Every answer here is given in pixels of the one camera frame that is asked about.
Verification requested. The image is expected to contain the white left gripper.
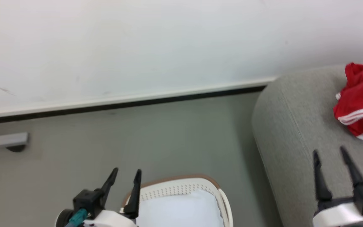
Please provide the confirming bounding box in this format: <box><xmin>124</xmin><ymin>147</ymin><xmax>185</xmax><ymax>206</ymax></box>
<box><xmin>84</xmin><ymin>167</ymin><xmax>142</xmax><ymax>227</ymax></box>

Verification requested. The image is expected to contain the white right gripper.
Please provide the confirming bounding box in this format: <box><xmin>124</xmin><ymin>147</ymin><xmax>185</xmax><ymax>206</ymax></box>
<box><xmin>313</xmin><ymin>146</ymin><xmax>363</xmax><ymax>227</ymax></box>

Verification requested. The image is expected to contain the red garment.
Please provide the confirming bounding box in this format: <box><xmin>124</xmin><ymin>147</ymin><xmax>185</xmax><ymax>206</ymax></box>
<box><xmin>333</xmin><ymin>62</ymin><xmax>363</xmax><ymax>148</ymax></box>

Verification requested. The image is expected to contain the grey fabric sofa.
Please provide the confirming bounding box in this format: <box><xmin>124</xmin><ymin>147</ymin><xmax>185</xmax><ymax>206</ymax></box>
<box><xmin>251</xmin><ymin>61</ymin><xmax>363</xmax><ymax>227</ymax></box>

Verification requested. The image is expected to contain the white perforated laundry basket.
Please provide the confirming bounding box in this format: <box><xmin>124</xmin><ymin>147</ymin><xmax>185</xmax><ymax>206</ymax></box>
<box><xmin>120</xmin><ymin>174</ymin><xmax>233</xmax><ymax>227</ymax></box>

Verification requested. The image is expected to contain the white and black baseboard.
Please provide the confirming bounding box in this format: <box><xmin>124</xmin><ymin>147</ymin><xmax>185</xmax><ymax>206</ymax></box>
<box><xmin>0</xmin><ymin>76</ymin><xmax>278</xmax><ymax>125</ymax></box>

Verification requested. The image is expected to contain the black round foot pad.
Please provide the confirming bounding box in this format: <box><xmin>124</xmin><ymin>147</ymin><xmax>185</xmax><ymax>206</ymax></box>
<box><xmin>6</xmin><ymin>144</ymin><xmax>27</xmax><ymax>153</ymax></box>

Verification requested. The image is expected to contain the grey metal partition foot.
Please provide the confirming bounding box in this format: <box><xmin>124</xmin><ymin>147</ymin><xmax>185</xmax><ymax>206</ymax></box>
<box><xmin>0</xmin><ymin>132</ymin><xmax>30</xmax><ymax>149</ymax></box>

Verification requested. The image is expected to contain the teal left camera cable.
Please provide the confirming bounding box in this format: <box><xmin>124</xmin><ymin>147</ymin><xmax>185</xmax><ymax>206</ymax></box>
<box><xmin>65</xmin><ymin>209</ymin><xmax>88</xmax><ymax>227</ymax></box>

